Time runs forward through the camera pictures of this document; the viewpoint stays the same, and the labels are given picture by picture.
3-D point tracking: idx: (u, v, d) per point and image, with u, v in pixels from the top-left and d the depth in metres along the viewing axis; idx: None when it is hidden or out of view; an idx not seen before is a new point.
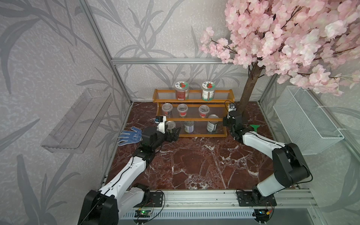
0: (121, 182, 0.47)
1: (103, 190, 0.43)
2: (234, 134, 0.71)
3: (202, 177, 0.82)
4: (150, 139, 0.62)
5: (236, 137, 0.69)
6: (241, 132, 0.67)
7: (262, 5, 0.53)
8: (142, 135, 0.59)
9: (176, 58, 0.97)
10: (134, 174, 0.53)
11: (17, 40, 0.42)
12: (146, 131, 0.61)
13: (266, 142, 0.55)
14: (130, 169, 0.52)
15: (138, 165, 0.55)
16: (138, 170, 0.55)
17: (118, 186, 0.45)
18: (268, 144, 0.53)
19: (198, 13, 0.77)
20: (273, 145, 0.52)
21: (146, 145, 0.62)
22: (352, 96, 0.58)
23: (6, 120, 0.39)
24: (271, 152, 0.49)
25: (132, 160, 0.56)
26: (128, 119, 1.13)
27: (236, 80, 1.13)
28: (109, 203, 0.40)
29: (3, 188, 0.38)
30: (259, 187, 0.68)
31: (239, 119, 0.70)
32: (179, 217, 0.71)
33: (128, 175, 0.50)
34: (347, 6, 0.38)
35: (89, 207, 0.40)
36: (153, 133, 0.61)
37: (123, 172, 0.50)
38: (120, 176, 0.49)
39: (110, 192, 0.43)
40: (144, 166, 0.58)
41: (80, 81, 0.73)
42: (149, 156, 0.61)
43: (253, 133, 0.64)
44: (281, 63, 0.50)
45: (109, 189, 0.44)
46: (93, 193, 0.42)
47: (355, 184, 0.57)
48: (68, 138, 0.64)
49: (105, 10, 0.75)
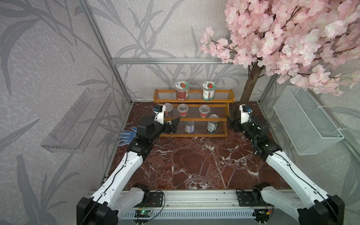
0: (114, 185, 0.44)
1: (96, 197, 0.41)
2: (256, 147, 0.57)
3: (202, 177, 0.82)
4: (147, 130, 0.56)
5: (258, 151, 0.56)
6: (264, 145, 0.56)
7: (262, 6, 0.53)
8: (139, 127, 0.53)
9: (175, 58, 0.97)
10: (129, 172, 0.49)
11: (17, 40, 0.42)
12: (142, 124, 0.54)
13: (302, 183, 0.44)
14: (124, 168, 0.48)
15: (133, 162, 0.50)
16: (133, 168, 0.51)
17: (112, 191, 0.42)
18: (305, 188, 0.43)
19: (198, 13, 0.77)
20: (313, 193, 0.42)
21: (143, 137, 0.57)
22: (352, 96, 0.58)
23: (6, 120, 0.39)
24: (305, 198, 0.42)
25: (127, 157, 0.51)
26: (128, 119, 1.13)
27: (236, 80, 1.13)
28: (102, 211, 0.38)
29: (3, 188, 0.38)
30: (262, 193, 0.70)
31: (265, 130, 0.55)
32: (179, 217, 0.71)
33: (122, 175, 0.46)
34: (347, 5, 0.38)
35: (83, 214, 0.38)
36: (150, 124, 0.56)
37: (116, 173, 0.46)
38: (113, 179, 0.45)
39: (104, 197, 0.41)
40: (139, 161, 0.53)
41: (80, 81, 0.73)
42: (146, 148, 0.56)
43: (288, 164, 0.49)
44: (281, 63, 0.50)
45: (102, 195, 0.41)
46: (86, 201, 0.39)
47: (355, 184, 0.57)
48: (68, 138, 0.64)
49: (105, 10, 0.75)
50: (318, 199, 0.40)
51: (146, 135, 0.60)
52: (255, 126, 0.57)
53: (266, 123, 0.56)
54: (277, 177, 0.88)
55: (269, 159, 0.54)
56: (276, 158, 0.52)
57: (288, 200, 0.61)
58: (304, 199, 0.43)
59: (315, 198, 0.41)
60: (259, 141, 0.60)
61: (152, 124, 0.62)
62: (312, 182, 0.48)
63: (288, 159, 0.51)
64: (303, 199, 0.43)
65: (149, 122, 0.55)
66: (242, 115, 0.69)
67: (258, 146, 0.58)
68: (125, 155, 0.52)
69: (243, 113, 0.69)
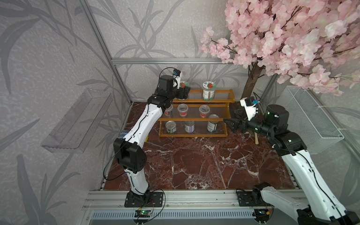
0: (141, 129, 0.50)
1: (126, 137, 0.48)
2: (273, 141, 0.48)
3: (202, 177, 0.82)
4: (167, 84, 0.61)
5: (277, 146, 0.46)
6: (285, 138, 0.46)
7: (262, 5, 0.53)
8: (160, 79, 0.58)
9: (176, 58, 0.97)
10: (152, 121, 0.55)
11: (17, 40, 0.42)
12: (162, 77, 0.59)
13: (320, 194, 0.39)
14: (147, 116, 0.53)
15: (154, 112, 0.55)
16: (155, 117, 0.56)
17: (139, 134, 0.49)
18: (323, 201, 0.38)
19: (198, 13, 0.77)
20: (331, 207, 0.38)
21: (161, 91, 0.61)
22: (352, 96, 0.58)
23: (6, 120, 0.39)
24: (319, 209, 0.39)
25: (148, 108, 0.56)
26: (128, 119, 1.13)
27: (236, 80, 1.13)
28: (134, 148, 0.46)
29: (3, 188, 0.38)
30: (262, 193, 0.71)
31: (284, 118, 0.46)
32: (179, 217, 0.71)
33: (146, 122, 0.52)
34: (347, 5, 0.38)
35: (119, 150, 0.47)
36: (169, 80, 0.61)
37: (140, 120, 0.53)
38: (138, 125, 0.51)
39: (134, 138, 0.48)
40: (160, 113, 0.58)
41: (80, 81, 0.73)
42: (164, 101, 0.59)
43: (311, 169, 0.42)
44: (281, 63, 0.50)
45: (131, 136, 0.49)
46: (119, 140, 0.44)
47: (356, 184, 0.57)
48: (68, 138, 0.64)
49: (105, 10, 0.75)
50: (334, 216, 0.37)
51: (166, 90, 0.60)
52: (270, 115, 0.49)
53: (284, 109, 0.47)
54: (277, 177, 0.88)
55: (286, 157, 0.46)
56: (297, 160, 0.43)
57: (288, 200, 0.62)
58: (317, 208, 0.39)
59: (332, 214, 0.37)
60: (277, 134, 0.50)
61: (172, 80, 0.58)
62: (331, 193, 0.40)
63: (311, 161, 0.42)
64: (317, 208, 0.39)
65: (170, 77, 0.60)
66: (248, 110, 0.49)
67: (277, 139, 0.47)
68: (146, 106, 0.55)
69: (249, 108, 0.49)
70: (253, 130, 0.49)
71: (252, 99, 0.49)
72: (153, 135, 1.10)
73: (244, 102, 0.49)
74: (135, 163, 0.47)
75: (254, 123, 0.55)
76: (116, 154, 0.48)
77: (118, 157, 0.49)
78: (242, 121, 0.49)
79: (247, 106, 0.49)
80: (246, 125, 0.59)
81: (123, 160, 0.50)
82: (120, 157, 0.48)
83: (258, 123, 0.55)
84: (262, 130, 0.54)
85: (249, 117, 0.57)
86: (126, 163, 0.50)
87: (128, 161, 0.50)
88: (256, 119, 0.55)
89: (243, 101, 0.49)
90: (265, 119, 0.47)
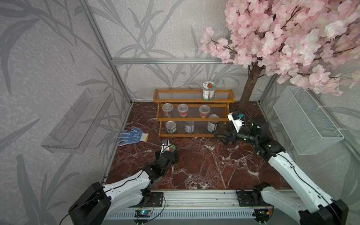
0: (122, 188, 0.49)
1: (106, 188, 0.47)
2: (258, 148, 0.56)
3: (202, 177, 0.82)
4: (166, 162, 0.66)
5: (261, 152, 0.54)
6: (266, 145, 0.55)
7: (262, 5, 0.53)
8: (161, 155, 0.64)
9: (176, 58, 0.97)
10: (135, 187, 0.54)
11: (17, 40, 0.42)
12: (164, 154, 0.65)
13: (306, 187, 0.43)
14: (134, 180, 0.55)
15: (143, 180, 0.57)
16: (139, 186, 0.57)
17: (118, 191, 0.48)
18: (309, 192, 0.42)
19: (198, 13, 0.77)
20: (317, 198, 0.41)
21: (158, 166, 0.65)
22: (352, 96, 0.58)
23: (6, 120, 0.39)
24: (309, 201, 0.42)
25: (140, 174, 0.59)
26: (128, 119, 1.13)
27: (236, 80, 1.13)
28: (103, 203, 0.42)
29: (3, 188, 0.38)
30: (262, 194, 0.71)
31: (265, 129, 0.55)
32: (179, 217, 0.71)
33: (131, 184, 0.53)
34: (347, 6, 0.38)
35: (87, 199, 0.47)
36: (169, 159, 0.65)
37: (128, 180, 0.53)
38: (123, 183, 0.51)
39: (111, 193, 0.46)
40: (146, 185, 0.59)
41: (80, 81, 0.73)
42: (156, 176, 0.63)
43: (291, 166, 0.48)
44: (281, 63, 0.50)
45: (111, 190, 0.47)
46: (96, 187, 0.45)
47: (355, 184, 0.57)
48: (68, 138, 0.64)
49: (105, 10, 0.75)
50: (322, 205, 0.40)
51: (162, 166, 0.67)
52: (254, 126, 0.58)
53: (265, 122, 0.56)
54: (276, 177, 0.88)
55: (272, 160, 0.52)
56: (279, 160, 0.50)
57: (290, 201, 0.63)
58: (307, 203, 0.42)
59: (319, 203, 0.40)
60: (261, 142, 0.59)
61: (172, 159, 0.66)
62: (316, 186, 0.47)
63: (291, 160, 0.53)
64: (307, 204, 0.42)
65: (171, 157, 0.66)
66: (236, 123, 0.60)
67: (260, 146, 0.56)
68: (139, 171, 0.60)
69: (236, 121, 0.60)
70: (242, 140, 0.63)
71: (238, 113, 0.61)
72: (153, 135, 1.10)
73: (232, 116, 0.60)
74: (86, 220, 0.41)
75: (242, 134, 0.63)
76: (83, 199, 0.43)
77: (78, 205, 0.43)
78: (232, 134, 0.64)
79: (234, 120, 0.71)
80: (236, 137, 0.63)
81: (78, 211, 0.43)
82: (81, 206, 0.44)
83: (245, 134, 0.62)
84: (249, 139, 0.62)
85: (236, 129, 0.64)
86: (76, 217, 0.42)
87: (82, 216, 0.42)
88: (243, 131, 0.63)
89: (230, 116, 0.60)
90: (251, 131, 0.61)
